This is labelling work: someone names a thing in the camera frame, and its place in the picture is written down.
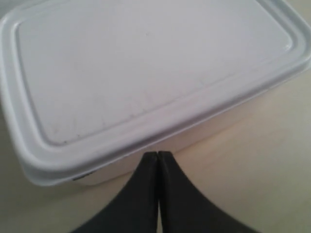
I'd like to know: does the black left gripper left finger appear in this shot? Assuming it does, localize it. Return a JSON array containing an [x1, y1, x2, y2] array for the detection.
[[73, 152, 158, 233]]

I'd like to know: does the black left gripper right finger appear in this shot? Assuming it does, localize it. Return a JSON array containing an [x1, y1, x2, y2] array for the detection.
[[157, 150, 226, 233]]

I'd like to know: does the white lidded plastic container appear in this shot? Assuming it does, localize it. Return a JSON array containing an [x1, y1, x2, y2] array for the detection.
[[0, 0, 311, 186]]

